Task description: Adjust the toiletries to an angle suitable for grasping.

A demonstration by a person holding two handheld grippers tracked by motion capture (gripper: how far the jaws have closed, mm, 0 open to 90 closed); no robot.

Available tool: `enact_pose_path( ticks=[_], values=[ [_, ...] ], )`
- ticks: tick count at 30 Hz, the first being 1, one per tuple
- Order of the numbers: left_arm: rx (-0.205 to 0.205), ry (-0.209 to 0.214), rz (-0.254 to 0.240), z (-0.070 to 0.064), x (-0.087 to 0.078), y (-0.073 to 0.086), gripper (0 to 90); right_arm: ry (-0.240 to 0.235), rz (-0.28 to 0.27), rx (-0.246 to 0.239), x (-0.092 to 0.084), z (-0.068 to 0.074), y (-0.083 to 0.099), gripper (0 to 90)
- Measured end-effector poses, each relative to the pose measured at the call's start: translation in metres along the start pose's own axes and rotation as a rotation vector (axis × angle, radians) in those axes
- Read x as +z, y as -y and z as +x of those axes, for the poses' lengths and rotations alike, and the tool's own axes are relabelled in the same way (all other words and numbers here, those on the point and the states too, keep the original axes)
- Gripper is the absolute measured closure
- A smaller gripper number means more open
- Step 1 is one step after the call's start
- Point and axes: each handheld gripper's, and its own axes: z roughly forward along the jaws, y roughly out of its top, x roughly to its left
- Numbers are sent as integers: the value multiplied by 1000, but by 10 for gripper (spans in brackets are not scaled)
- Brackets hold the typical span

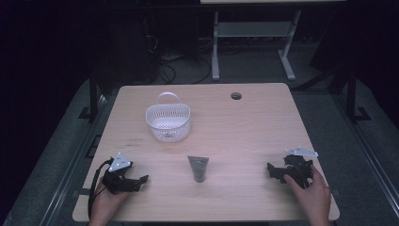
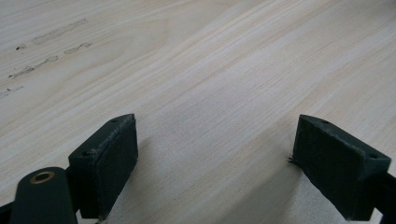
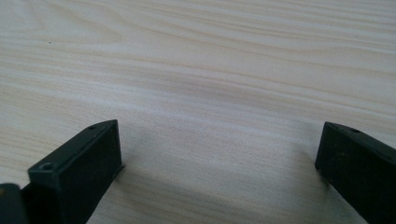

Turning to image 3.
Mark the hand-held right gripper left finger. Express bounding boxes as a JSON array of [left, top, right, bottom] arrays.
[[21, 119, 126, 224]]

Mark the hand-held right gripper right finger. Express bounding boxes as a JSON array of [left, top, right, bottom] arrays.
[[314, 121, 396, 224]]

